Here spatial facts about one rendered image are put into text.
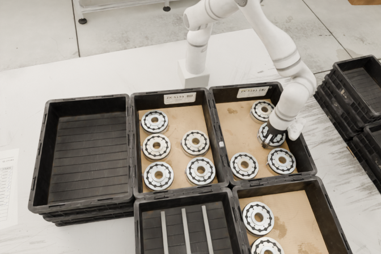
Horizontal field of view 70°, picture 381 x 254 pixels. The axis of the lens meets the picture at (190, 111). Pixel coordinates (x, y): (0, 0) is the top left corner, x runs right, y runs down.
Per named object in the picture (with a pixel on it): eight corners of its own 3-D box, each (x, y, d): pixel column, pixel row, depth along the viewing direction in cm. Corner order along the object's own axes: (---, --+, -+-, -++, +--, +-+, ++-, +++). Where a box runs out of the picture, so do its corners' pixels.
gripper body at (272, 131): (276, 105, 95) (268, 119, 103) (265, 122, 91) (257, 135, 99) (296, 117, 93) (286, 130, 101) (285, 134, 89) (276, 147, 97)
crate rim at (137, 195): (130, 96, 106) (129, 92, 104) (206, 90, 109) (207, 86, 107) (134, 200, 84) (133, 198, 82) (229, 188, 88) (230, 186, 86)
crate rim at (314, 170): (207, 90, 109) (207, 86, 107) (278, 84, 113) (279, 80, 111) (229, 188, 88) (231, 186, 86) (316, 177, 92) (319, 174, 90)
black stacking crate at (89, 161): (57, 117, 110) (46, 101, 100) (132, 110, 113) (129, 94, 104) (43, 221, 88) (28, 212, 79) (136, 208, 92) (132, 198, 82)
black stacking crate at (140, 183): (134, 110, 113) (130, 94, 104) (204, 104, 117) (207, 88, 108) (138, 208, 92) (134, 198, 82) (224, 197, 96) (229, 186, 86)
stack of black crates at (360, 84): (303, 105, 204) (333, 62, 167) (337, 96, 211) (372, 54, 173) (333, 152, 184) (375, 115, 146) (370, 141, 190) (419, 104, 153)
